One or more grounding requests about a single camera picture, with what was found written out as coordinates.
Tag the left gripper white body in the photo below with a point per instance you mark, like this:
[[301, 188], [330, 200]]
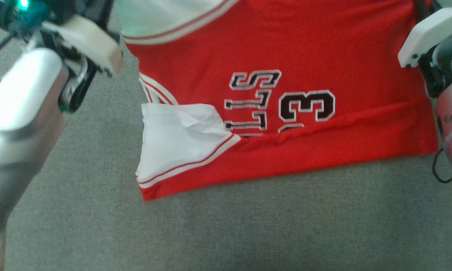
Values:
[[90, 41]]

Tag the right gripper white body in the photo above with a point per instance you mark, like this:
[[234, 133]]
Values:
[[425, 34]]

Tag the red basketball jersey number 23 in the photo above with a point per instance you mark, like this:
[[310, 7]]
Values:
[[324, 56]]

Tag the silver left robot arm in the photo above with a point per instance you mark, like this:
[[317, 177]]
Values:
[[19, 113]]

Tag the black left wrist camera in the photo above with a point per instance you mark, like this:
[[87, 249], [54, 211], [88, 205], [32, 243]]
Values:
[[19, 15]]

